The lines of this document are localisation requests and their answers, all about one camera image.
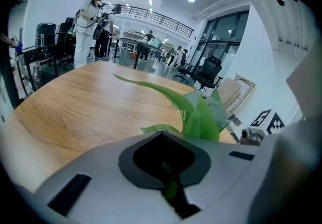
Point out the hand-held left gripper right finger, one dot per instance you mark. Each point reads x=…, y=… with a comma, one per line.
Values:
x=226, y=167

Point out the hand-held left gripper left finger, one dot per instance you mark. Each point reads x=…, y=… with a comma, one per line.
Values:
x=100, y=167

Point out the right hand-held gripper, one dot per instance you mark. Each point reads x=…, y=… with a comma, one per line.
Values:
x=268, y=122

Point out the small potted green plant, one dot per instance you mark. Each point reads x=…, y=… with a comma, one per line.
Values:
x=201, y=122

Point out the person's right forearm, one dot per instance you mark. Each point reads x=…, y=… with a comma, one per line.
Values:
x=294, y=157

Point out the brown cardboard sheets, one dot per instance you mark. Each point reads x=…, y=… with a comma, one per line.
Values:
x=230, y=92

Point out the black office chair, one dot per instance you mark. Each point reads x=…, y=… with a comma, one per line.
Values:
x=65, y=39
x=184, y=72
x=210, y=69

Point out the black framed glass door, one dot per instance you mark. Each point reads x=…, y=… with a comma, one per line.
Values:
x=221, y=36

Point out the small bottle with red label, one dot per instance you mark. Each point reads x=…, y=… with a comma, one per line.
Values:
x=36, y=74

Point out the black desk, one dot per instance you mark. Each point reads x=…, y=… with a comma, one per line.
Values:
x=37, y=51

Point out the black equipment case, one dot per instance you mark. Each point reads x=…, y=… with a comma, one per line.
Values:
x=46, y=34

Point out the black mezzanine railing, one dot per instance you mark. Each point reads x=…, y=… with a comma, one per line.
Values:
x=161, y=16

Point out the wooden frame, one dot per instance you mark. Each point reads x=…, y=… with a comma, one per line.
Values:
x=245, y=79

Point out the round grey pedestal table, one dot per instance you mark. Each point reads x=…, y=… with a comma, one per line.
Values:
x=141, y=41

